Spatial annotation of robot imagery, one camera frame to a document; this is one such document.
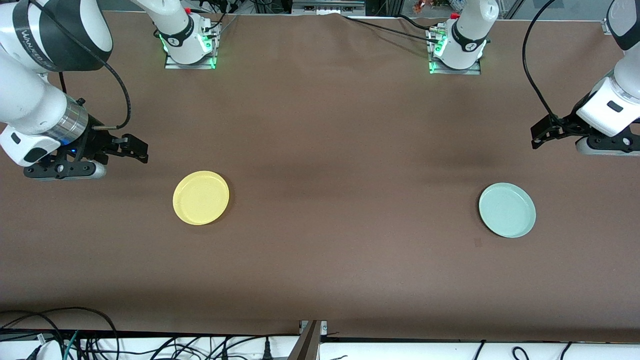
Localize pale green plate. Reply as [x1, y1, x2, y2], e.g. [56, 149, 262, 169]
[478, 182, 537, 239]

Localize green cable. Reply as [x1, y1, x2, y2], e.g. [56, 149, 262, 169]
[63, 330, 82, 360]

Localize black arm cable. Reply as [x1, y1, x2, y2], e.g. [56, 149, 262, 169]
[521, 0, 563, 127]
[27, 0, 133, 131]

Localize aluminium profile post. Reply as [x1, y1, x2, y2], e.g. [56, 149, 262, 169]
[287, 320, 329, 360]

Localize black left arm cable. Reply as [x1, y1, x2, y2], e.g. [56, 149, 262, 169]
[521, 0, 563, 127]

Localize long black cable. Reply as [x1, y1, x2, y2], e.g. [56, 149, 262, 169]
[341, 14, 447, 46]

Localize grey metal box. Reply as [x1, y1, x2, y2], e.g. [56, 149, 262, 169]
[292, 0, 366, 16]

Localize yellow plate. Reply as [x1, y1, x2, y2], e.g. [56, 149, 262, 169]
[172, 170, 231, 226]

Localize black power plug cable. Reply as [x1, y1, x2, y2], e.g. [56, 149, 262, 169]
[214, 333, 302, 360]

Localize short black cable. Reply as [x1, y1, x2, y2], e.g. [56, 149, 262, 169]
[395, 13, 438, 31]

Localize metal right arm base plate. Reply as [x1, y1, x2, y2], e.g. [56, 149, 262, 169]
[164, 22, 221, 70]

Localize black looped cable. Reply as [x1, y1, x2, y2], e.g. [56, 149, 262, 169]
[0, 306, 121, 360]

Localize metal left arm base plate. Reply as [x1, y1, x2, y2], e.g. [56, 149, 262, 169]
[427, 25, 482, 76]

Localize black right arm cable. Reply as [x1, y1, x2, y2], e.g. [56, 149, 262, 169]
[27, 0, 133, 131]

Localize brown table cover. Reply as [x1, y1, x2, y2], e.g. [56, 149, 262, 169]
[0, 11, 640, 344]

